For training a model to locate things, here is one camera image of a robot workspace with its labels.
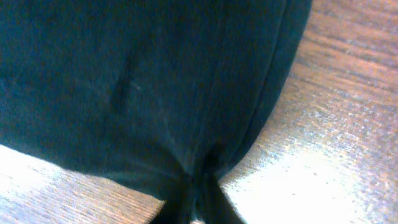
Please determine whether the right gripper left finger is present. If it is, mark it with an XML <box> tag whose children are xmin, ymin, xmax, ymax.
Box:
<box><xmin>150</xmin><ymin>175</ymin><xmax>198</xmax><ymax>224</ymax></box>

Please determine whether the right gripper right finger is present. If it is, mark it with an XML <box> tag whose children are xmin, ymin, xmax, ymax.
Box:
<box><xmin>198</xmin><ymin>149</ymin><xmax>244</xmax><ymax>224</ymax></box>

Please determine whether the dark green Nike t-shirt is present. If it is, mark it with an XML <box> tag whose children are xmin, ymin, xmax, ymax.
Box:
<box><xmin>1</xmin><ymin>0</ymin><xmax>312</xmax><ymax>200</ymax></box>

